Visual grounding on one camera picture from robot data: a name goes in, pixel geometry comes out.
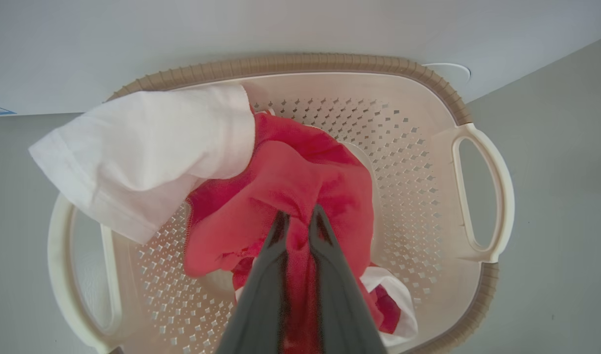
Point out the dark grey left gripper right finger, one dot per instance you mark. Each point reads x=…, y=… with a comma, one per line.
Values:
x=342, y=305

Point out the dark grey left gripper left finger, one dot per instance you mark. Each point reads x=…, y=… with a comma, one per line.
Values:
x=261, y=305

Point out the red and white garment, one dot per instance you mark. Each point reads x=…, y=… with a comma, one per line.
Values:
x=290, y=172

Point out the cream laundry basket brown rim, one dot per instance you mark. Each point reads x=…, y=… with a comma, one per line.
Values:
x=418, y=172

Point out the round white filter cover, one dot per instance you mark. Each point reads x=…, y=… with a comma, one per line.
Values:
x=452, y=73

